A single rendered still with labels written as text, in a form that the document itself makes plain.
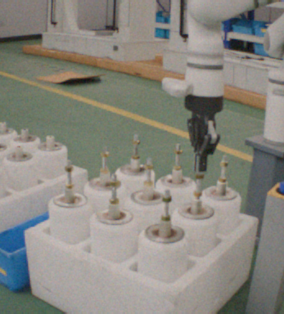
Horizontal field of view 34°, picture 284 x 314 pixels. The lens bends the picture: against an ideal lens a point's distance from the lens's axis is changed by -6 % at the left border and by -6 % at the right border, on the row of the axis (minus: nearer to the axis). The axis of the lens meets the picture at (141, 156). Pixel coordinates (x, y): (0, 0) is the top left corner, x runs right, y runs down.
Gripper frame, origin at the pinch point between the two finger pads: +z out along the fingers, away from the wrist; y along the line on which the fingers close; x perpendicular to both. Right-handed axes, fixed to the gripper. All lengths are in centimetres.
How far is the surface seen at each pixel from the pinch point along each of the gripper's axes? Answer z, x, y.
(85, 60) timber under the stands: 30, -22, 375
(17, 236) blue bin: 26, 38, 24
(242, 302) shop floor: 35.8, -13.3, -2.6
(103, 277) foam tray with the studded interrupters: 20.1, 20.6, -6.8
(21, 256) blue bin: 25.2, 37.1, 11.9
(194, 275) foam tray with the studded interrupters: 17.7, 4.2, -12.9
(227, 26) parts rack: 3, -240, 543
